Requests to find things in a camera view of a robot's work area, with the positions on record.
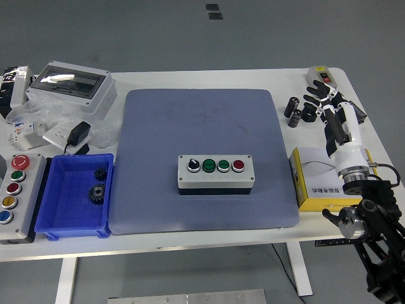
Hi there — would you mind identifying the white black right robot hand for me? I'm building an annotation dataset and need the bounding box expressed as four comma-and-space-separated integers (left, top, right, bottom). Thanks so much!
302, 79, 371, 177

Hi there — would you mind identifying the grey four-button control box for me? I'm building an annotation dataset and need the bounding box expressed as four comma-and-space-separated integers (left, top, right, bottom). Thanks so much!
177, 154, 256, 196

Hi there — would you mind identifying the grey five-button control box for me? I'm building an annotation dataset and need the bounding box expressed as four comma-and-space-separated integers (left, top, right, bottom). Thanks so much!
0, 153, 48, 244

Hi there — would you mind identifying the black module green terminal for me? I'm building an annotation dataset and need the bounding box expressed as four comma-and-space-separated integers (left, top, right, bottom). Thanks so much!
347, 101, 368, 125

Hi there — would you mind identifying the black hex nut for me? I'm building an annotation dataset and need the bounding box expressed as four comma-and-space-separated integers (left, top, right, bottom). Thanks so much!
301, 106, 319, 123

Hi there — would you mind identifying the yellow white cardboard box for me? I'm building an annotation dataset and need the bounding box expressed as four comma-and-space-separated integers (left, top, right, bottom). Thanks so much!
289, 147, 379, 213

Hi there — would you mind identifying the black cylindrical capacitor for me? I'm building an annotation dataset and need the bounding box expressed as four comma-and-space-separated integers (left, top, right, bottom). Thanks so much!
287, 108, 303, 129
283, 96, 301, 119

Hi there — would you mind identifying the white table leg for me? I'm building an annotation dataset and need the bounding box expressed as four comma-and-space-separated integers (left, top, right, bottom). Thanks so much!
286, 242, 313, 297
55, 258, 78, 304

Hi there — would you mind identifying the blue-grey table mat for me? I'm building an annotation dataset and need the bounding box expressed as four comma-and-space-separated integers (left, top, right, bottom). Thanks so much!
109, 88, 301, 236

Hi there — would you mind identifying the grey metal plate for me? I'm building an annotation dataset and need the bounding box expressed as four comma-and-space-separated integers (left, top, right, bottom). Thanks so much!
107, 288, 266, 304

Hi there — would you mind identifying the grey distribution box clear lid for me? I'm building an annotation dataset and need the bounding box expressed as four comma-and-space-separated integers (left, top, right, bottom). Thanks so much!
25, 60, 118, 120

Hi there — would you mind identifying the large black gear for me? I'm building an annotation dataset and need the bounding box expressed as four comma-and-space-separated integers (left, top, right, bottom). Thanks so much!
87, 182, 107, 205

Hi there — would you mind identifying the black power adapter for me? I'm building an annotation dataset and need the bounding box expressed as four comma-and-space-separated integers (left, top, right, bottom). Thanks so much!
64, 121, 92, 156

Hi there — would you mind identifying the blue plastic bin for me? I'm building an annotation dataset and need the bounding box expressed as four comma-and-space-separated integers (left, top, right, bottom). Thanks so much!
34, 153, 115, 242

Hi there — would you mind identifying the clear plastic bag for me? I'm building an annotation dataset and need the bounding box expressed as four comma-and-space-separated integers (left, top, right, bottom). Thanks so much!
6, 94, 123, 149

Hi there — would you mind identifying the white printed circuit breaker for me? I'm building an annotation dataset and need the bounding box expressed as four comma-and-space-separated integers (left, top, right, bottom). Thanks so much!
8, 122, 48, 151

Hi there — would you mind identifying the tall white box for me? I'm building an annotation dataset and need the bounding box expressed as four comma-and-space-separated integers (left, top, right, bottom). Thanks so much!
9, 71, 35, 108

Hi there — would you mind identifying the black shiny package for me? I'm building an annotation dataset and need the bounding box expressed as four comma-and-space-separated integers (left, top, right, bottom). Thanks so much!
0, 66, 31, 120

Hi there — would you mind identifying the grey two-button switch box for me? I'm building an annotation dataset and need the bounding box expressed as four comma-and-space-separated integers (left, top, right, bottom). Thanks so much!
306, 65, 340, 96

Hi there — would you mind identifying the black cable under table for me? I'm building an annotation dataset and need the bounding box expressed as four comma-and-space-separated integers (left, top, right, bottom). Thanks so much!
271, 243, 306, 304

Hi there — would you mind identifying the white wall socket plate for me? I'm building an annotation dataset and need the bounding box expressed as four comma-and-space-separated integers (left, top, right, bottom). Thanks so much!
42, 123, 80, 149

